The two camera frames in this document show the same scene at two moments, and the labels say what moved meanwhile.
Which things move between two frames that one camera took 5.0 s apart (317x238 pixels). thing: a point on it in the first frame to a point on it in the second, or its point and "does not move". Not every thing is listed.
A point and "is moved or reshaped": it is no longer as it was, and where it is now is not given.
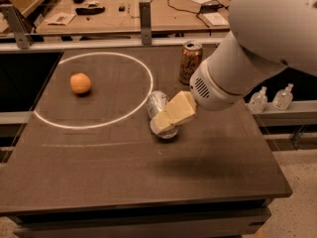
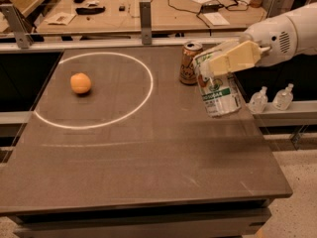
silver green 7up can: x=156 y=101 is moved or reshaped
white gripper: x=207 y=90 to x=273 y=41
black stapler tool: x=89 y=11 does not move
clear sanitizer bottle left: x=258 y=101 does not move
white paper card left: x=60 y=18 does not move
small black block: x=122 y=8 does not move
